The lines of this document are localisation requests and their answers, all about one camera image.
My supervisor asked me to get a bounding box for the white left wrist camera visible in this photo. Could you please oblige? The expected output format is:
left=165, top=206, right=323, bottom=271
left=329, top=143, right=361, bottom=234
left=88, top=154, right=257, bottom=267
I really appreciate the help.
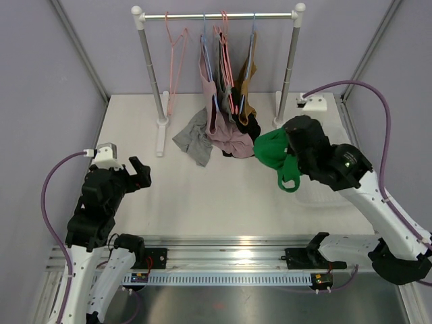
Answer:
left=83, top=142, right=124, bottom=171

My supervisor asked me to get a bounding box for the grey tank top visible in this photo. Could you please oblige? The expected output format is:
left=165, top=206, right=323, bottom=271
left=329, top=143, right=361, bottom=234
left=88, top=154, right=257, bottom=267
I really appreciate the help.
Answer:
left=171, top=35, right=234, bottom=167

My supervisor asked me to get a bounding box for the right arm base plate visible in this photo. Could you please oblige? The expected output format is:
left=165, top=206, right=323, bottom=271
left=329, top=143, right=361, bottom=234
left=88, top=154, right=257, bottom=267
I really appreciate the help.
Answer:
left=281, top=248, right=347, bottom=270

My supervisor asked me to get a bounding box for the black tank top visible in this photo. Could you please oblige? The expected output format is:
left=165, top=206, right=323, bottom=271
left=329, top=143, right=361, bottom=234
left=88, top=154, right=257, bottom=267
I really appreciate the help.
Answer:
left=222, top=88, right=261, bottom=157

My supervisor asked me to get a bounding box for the white plastic basket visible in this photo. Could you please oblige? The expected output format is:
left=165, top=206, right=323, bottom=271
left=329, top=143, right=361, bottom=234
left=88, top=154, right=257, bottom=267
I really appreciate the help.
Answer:
left=295, top=97, right=352, bottom=207

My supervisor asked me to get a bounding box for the pink tank top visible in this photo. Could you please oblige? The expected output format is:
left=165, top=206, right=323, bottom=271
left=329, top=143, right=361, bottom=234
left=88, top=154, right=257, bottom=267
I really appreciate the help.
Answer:
left=198, top=53, right=254, bottom=159

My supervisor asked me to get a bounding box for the blue hanger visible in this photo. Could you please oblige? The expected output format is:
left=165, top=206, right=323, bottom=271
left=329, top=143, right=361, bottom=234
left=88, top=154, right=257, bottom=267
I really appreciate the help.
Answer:
left=240, top=13, right=256, bottom=113
left=198, top=17, right=219, bottom=119

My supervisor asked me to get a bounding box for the pink hanger with clothes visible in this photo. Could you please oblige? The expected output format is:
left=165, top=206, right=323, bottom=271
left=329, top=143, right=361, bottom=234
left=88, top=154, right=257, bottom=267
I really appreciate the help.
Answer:
left=213, top=11, right=238, bottom=116

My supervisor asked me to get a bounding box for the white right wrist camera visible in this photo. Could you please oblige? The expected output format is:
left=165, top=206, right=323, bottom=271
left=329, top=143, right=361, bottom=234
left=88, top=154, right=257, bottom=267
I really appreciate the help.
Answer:
left=296, top=92, right=327, bottom=112

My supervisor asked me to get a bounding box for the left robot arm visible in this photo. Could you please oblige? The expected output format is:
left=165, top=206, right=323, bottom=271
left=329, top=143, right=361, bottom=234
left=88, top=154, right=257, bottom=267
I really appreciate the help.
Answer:
left=52, top=157, right=151, bottom=323

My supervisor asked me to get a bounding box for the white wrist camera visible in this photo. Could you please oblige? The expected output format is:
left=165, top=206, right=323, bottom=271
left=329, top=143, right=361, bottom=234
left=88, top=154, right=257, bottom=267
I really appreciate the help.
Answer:
left=296, top=92, right=327, bottom=112
left=83, top=142, right=124, bottom=171

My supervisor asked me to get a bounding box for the green tank top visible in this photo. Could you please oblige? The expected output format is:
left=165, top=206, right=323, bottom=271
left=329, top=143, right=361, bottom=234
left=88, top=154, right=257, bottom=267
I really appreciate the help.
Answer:
left=253, top=128, right=302, bottom=193

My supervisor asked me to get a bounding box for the white slotted cable duct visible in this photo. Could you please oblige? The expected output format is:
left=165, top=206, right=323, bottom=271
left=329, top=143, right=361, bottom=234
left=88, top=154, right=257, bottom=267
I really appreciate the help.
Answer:
left=121, top=273, right=312, bottom=286

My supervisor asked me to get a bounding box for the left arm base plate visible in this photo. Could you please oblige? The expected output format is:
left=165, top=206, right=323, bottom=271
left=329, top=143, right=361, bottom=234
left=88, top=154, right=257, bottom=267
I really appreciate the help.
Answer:
left=132, top=248, right=168, bottom=270

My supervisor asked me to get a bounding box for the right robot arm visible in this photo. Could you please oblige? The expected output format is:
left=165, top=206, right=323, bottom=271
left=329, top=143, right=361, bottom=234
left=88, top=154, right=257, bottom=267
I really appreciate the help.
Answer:
left=283, top=115, right=431, bottom=286

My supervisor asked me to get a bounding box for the brown tank top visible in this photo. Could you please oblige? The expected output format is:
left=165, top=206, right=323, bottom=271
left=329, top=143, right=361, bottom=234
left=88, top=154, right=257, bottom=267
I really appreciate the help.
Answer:
left=236, top=31, right=257, bottom=125

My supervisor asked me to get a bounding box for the white garment rack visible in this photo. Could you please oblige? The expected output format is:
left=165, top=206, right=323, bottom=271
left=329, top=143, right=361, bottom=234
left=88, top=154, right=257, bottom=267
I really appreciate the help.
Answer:
left=130, top=2, right=307, bottom=158

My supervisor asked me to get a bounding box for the aluminium front rail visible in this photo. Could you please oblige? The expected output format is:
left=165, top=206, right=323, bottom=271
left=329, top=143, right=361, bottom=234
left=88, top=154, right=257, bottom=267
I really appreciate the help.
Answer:
left=45, top=236, right=382, bottom=273

